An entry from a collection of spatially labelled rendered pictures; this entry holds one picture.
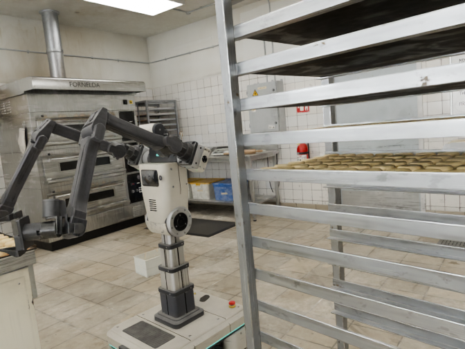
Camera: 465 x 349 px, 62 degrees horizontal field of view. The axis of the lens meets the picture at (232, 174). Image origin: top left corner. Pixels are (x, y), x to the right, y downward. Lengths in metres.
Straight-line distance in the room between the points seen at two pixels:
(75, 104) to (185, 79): 2.21
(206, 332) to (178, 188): 0.74
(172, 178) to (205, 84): 4.59
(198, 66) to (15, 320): 5.46
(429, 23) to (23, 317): 1.50
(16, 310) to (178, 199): 0.86
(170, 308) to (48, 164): 3.14
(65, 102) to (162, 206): 3.37
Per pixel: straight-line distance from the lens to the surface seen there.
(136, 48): 7.32
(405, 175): 0.78
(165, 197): 1.96
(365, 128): 0.81
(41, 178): 4.97
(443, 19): 0.76
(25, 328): 1.66
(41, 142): 2.00
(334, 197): 1.36
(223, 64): 1.00
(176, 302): 2.16
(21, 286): 1.61
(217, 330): 2.15
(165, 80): 7.13
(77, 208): 1.43
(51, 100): 5.10
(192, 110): 6.66
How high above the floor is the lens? 1.27
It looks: 7 degrees down
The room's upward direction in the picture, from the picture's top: 5 degrees counter-clockwise
